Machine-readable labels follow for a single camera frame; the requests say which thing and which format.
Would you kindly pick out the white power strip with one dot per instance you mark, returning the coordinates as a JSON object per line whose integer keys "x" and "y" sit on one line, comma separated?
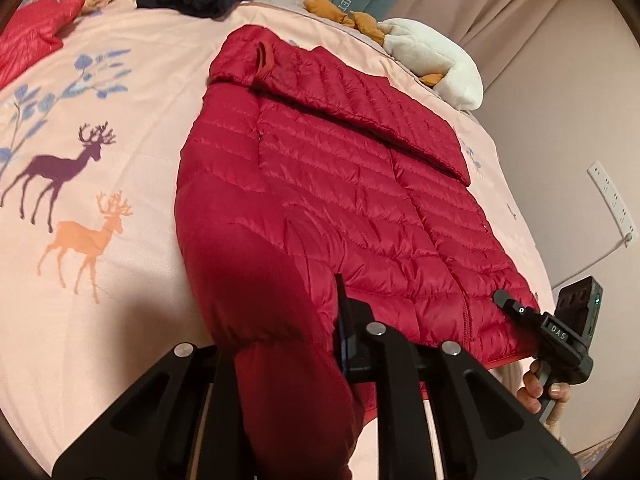
{"x": 615, "y": 203}

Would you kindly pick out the pink deer print duvet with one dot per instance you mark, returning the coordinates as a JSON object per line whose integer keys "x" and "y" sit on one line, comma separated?
{"x": 93, "y": 290}

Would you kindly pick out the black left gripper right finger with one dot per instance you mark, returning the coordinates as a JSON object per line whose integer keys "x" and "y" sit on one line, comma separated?
{"x": 440, "y": 413}

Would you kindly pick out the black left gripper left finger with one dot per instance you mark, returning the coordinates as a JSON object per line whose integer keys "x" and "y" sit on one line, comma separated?
{"x": 181, "y": 419}

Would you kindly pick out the dark red puffer jacket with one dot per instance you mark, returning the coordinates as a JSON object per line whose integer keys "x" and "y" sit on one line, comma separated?
{"x": 303, "y": 176}

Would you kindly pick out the white goose plush toy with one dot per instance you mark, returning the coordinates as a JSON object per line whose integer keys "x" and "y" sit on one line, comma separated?
{"x": 437, "y": 61}

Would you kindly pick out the right hand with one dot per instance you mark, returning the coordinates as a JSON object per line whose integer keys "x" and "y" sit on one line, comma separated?
{"x": 532, "y": 391}

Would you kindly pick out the bright red puffer jacket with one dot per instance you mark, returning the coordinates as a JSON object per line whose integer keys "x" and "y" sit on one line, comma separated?
{"x": 32, "y": 34}

